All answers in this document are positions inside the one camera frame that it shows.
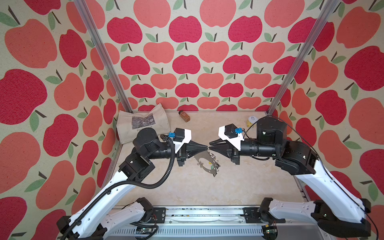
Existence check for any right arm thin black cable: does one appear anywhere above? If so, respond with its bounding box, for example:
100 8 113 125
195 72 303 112
242 115 380 240

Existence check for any metal key organizer plate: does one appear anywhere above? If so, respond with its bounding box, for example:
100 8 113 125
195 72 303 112
195 150 221 177

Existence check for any left aluminium frame post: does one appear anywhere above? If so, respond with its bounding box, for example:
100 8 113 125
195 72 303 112
74 0 133 113

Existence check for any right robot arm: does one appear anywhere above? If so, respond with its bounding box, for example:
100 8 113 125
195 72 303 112
209 116 372 238

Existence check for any front aluminium rail base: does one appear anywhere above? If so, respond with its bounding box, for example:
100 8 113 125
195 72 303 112
75 203 333 240

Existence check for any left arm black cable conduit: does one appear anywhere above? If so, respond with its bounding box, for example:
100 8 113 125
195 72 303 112
59 136 176 240

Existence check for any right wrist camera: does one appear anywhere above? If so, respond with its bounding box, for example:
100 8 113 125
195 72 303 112
218 124 245 151

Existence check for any aluminium frame post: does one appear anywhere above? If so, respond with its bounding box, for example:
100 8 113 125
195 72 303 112
266 0 341 116
74 0 133 113

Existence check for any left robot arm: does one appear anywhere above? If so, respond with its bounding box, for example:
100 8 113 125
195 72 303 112
57 128 208 240

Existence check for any beige printed tote bag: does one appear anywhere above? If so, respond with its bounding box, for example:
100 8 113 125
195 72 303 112
117 104 171 144

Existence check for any right aluminium frame post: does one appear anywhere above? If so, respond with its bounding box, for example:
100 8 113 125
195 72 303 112
266 0 341 116

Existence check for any small amber bottle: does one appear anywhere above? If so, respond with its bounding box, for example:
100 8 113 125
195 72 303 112
179 111 191 123

